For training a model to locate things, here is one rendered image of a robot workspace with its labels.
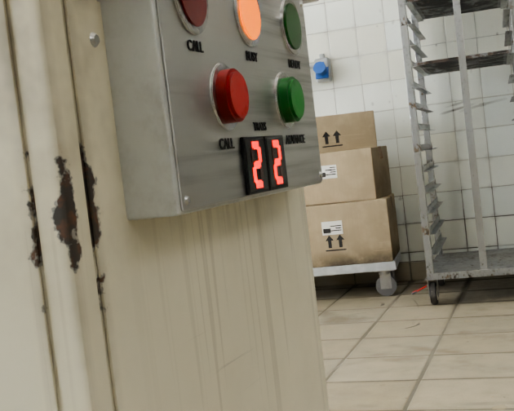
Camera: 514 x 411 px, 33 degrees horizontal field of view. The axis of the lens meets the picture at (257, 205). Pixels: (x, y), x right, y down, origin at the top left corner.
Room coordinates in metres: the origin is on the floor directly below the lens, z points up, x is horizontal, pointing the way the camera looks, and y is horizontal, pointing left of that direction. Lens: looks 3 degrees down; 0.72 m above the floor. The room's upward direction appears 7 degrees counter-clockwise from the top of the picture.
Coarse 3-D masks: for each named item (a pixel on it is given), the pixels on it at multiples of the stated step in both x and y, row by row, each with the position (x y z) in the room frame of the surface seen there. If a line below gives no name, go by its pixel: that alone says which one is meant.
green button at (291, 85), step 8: (288, 80) 0.57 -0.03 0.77; (296, 80) 0.58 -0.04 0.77; (280, 88) 0.57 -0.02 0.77; (288, 88) 0.57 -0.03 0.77; (296, 88) 0.58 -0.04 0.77; (280, 96) 0.56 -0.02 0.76; (288, 96) 0.56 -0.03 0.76; (296, 96) 0.57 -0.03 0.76; (280, 104) 0.57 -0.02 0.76; (288, 104) 0.56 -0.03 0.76; (296, 104) 0.57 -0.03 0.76; (288, 112) 0.57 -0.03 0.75; (296, 112) 0.57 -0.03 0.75; (288, 120) 0.57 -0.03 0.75; (296, 120) 0.57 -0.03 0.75
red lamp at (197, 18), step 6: (180, 0) 0.44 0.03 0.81; (186, 0) 0.45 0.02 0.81; (192, 0) 0.46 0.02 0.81; (198, 0) 0.46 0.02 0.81; (204, 0) 0.47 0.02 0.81; (186, 6) 0.45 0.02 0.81; (192, 6) 0.45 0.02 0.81; (198, 6) 0.46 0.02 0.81; (204, 6) 0.47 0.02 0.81; (186, 12) 0.45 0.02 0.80; (192, 12) 0.45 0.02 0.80; (198, 12) 0.46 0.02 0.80; (204, 12) 0.47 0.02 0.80; (192, 18) 0.45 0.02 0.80; (198, 18) 0.46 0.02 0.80; (204, 18) 0.47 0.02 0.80; (198, 24) 0.46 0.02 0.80
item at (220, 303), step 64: (0, 0) 0.40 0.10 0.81; (64, 0) 0.41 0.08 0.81; (0, 64) 0.40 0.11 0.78; (64, 64) 0.40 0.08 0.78; (0, 128) 0.40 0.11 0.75; (64, 128) 0.40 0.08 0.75; (0, 192) 0.40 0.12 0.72; (64, 192) 0.39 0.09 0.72; (0, 256) 0.40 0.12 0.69; (64, 256) 0.39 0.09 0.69; (128, 256) 0.43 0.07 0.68; (192, 256) 0.50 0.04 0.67; (256, 256) 0.58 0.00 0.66; (0, 320) 0.40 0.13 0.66; (64, 320) 0.39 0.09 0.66; (128, 320) 0.42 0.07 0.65; (192, 320) 0.49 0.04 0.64; (256, 320) 0.57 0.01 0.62; (0, 384) 0.41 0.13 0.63; (64, 384) 0.39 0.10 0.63; (128, 384) 0.42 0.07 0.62; (192, 384) 0.48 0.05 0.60; (256, 384) 0.56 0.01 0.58; (320, 384) 0.68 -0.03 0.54
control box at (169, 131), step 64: (128, 0) 0.43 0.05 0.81; (256, 0) 0.55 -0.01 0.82; (128, 64) 0.43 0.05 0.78; (192, 64) 0.45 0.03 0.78; (256, 64) 0.54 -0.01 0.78; (128, 128) 0.43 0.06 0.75; (192, 128) 0.45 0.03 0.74; (256, 128) 0.53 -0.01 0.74; (128, 192) 0.43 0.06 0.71; (192, 192) 0.44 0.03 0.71; (256, 192) 0.51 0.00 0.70
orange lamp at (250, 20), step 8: (240, 0) 0.52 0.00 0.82; (248, 0) 0.53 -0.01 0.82; (240, 8) 0.52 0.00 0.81; (248, 8) 0.53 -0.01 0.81; (256, 8) 0.54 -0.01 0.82; (248, 16) 0.53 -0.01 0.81; (256, 16) 0.54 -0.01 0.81; (248, 24) 0.53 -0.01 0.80; (256, 24) 0.54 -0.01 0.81; (248, 32) 0.52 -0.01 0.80; (256, 32) 0.54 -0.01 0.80
